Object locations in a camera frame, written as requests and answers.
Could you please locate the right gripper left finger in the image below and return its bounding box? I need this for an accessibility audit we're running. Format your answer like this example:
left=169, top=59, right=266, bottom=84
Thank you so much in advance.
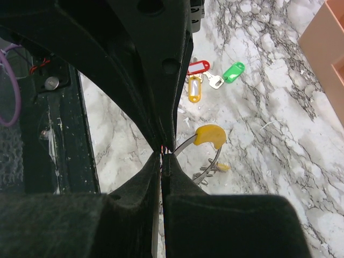
left=1, top=153, right=160, bottom=257

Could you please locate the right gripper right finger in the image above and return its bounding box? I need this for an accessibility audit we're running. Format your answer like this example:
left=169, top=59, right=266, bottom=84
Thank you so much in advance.
left=162, top=154, right=309, bottom=257

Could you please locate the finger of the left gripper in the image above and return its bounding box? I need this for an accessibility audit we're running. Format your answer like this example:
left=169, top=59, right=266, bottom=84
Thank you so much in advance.
left=109, top=1, right=192, bottom=151
left=1, top=1, right=161, bottom=151

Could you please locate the green key tag with key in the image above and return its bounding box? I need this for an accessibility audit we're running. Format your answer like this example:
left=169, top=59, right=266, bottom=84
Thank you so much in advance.
left=203, top=62, right=245, bottom=90

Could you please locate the metal keyring with yellow grip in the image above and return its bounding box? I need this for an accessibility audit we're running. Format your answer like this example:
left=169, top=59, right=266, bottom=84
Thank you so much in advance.
left=171, top=124, right=229, bottom=186

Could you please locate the red key tag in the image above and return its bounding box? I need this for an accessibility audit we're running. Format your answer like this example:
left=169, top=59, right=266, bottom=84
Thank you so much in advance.
left=187, top=60, right=210, bottom=75

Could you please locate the yellow key tag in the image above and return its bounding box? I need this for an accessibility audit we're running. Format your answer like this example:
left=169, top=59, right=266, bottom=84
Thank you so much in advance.
left=188, top=76, right=202, bottom=103

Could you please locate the peach desk organizer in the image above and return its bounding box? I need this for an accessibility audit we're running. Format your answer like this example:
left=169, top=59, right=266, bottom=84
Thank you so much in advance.
left=298, top=0, right=343, bottom=123

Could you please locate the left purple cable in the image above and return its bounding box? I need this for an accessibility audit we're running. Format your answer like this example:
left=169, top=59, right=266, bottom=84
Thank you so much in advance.
left=0, top=44, right=23, bottom=128

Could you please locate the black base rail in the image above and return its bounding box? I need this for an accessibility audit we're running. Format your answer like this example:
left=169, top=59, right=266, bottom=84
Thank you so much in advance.
left=0, top=37, right=102, bottom=195

